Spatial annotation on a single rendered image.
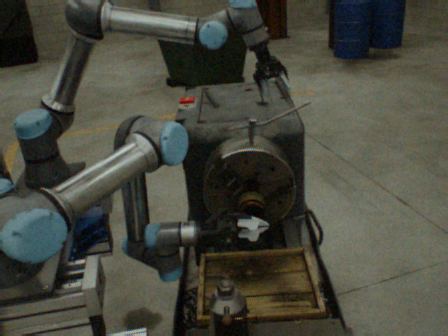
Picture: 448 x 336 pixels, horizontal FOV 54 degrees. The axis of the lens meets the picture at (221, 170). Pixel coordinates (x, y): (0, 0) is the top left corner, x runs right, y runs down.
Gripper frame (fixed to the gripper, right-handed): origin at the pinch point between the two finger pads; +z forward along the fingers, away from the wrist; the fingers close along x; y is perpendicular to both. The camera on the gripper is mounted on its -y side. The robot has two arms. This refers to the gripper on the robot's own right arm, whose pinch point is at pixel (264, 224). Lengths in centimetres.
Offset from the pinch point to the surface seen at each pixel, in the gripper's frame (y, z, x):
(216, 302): 38.6, -13.4, 6.7
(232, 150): -21.1, -8.0, 15.5
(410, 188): -197, 130, -107
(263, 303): 12.7, -2.0, -19.1
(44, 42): -938, -431, -86
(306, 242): -62, 24, -53
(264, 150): -20.0, 2.4, 15.2
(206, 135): -36.1, -16.9, 15.4
